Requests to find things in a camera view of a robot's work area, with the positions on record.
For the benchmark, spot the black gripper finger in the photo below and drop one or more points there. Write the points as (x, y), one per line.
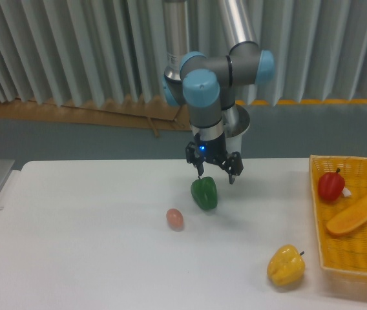
(194, 158)
(232, 164)

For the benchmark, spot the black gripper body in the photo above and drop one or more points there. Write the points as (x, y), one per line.
(211, 149)

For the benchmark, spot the green bell pepper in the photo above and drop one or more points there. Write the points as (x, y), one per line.
(204, 193)

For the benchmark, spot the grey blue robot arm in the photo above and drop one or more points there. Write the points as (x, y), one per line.
(206, 85)

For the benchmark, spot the yellow woven basket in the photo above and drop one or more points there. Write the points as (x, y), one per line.
(347, 254)

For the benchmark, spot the brown cardboard sheet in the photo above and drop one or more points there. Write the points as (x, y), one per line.
(155, 115)

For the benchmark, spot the brown egg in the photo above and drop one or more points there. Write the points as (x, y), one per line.
(175, 219)

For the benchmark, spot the red bell pepper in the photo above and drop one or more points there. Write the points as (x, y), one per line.
(330, 185)

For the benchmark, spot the yellow bell pepper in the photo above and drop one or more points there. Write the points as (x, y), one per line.
(286, 266)

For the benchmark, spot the small white object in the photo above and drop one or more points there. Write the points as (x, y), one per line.
(346, 192)

